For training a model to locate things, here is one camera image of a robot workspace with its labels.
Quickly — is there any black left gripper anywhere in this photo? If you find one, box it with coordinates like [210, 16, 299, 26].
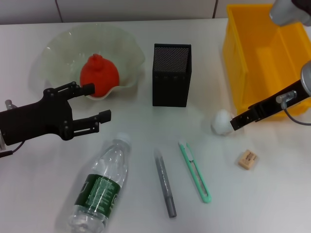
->
[0, 82, 112, 146]

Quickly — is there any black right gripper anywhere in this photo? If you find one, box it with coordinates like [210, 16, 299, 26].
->
[230, 79, 306, 132]

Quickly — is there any white paper ball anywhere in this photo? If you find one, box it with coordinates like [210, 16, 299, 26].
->
[210, 109, 238, 135]

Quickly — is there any orange toy fruit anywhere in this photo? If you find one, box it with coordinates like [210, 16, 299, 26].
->
[80, 53, 120, 98]

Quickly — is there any small beige eraser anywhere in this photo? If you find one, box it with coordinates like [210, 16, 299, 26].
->
[235, 150, 259, 170]

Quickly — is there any mint green utility knife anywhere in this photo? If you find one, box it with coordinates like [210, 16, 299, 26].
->
[178, 138, 212, 204]

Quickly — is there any clear green-label water bottle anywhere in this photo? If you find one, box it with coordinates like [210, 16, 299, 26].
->
[67, 132, 133, 231]

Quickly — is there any green glass fruit plate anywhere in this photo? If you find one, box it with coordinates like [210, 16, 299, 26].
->
[29, 24, 146, 100]

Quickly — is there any black mesh pen holder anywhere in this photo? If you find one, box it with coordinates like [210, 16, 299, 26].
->
[152, 43, 192, 107]

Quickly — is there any grey marker pen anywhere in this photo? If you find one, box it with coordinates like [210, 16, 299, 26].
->
[149, 148, 177, 218]

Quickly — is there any yellow plastic bin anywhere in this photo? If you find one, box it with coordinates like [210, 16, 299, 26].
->
[223, 3, 311, 122]

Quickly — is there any right gripper cable with plug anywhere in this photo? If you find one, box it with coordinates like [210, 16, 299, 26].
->
[276, 91, 311, 126]

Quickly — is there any gripper cable with plug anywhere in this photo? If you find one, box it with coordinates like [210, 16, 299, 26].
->
[276, 91, 311, 126]
[0, 99, 25, 158]

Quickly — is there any left gripper cable with plug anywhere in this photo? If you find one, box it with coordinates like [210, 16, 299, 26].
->
[0, 99, 25, 158]

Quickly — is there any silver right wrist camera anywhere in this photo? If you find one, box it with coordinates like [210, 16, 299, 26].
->
[269, 0, 311, 26]

